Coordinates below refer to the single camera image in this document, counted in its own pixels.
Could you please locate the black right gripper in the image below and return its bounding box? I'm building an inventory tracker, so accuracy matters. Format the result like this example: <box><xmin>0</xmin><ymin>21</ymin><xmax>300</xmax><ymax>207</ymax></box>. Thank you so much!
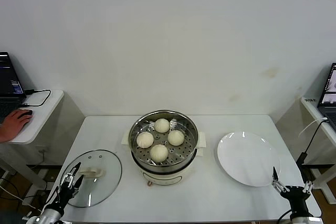
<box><xmin>271</xmin><ymin>166</ymin><xmax>315</xmax><ymax>216</ymax></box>

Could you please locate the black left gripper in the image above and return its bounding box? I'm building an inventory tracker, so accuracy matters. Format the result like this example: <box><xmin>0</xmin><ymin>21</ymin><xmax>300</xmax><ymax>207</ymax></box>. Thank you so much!
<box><xmin>54</xmin><ymin>162</ymin><xmax>85</xmax><ymax>210</ymax></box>

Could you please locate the glass pot lid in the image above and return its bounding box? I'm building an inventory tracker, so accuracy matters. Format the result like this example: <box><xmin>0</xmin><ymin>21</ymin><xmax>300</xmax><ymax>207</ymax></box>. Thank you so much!
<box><xmin>59</xmin><ymin>149</ymin><xmax>123</xmax><ymax>208</ymax></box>

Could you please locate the white steamed baozi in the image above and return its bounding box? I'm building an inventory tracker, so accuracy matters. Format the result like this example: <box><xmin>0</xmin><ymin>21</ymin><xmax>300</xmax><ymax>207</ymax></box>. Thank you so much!
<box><xmin>136</xmin><ymin>131</ymin><xmax>154</xmax><ymax>148</ymax></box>
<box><xmin>150</xmin><ymin>144</ymin><xmax>169</xmax><ymax>164</ymax></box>
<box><xmin>167</xmin><ymin>130</ymin><xmax>185</xmax><ymax>146</ymax></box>
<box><xmin>153</xmin><ymin>118</ymin><xmax>171</xmax><ymax>133</ymax></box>

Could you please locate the stainless steel steamer basket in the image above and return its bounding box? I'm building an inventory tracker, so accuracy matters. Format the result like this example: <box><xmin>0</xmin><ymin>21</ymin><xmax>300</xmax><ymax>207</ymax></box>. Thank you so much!
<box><xmin>129</xmin><ymin>109</ymin><xmax>199</xmax><ymax>169</ymax></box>

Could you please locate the person's bare hand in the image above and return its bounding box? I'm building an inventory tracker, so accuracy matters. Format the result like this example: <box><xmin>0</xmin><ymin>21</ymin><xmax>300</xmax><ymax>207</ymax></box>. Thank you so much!
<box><xmin>1</xmin><ymin>108</ymin><xmax>34</xmax><ymax>141</ymax></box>

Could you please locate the white round plate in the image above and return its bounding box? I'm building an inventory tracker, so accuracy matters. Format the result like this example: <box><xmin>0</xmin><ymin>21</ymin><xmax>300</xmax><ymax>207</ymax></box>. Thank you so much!
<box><xmin>217</xmin><ymin>131</ymin><xmax>281</xmax><ymax>187</ymax></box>

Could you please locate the cream electric cooker pot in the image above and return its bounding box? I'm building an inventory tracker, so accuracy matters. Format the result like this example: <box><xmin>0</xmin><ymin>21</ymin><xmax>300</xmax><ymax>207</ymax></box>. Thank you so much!
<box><xmin>121</xmin><ymin>128</ymin><xmax>207</xmax><ymax>187</ymax></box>

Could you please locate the black open laptop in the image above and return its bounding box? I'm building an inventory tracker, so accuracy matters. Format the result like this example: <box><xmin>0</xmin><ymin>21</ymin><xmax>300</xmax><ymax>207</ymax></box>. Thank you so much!
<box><xmin>317</xmin><ymin>62</ymin><xmax>336</xmax><ymax>130</ymax></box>
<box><xmin>0</xmin><ymin>51</ymin><xmax>28</xmax><ymax>124</ymax></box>

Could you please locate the black cable with adapter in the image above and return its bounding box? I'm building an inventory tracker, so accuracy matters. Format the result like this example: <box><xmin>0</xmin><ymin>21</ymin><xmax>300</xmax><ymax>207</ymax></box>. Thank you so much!
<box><xmin>296</xmin><ymin>120</ymin><xmax>329</xmax><ymax>166</ymax></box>

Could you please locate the white thin cable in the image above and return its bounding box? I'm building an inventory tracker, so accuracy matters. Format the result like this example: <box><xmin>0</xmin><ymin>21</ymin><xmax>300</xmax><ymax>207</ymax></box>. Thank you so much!
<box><xmin>298</xmin><ymin>118</ymin><xmax>329</xmax><ymax>138</ymax></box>

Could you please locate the black laptop cable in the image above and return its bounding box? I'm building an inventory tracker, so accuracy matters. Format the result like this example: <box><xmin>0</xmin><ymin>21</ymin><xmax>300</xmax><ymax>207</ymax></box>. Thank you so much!
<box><xmin>22</xmin><ymin>88</ymin><xmax>52</xmax><ymax>108</ymax></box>

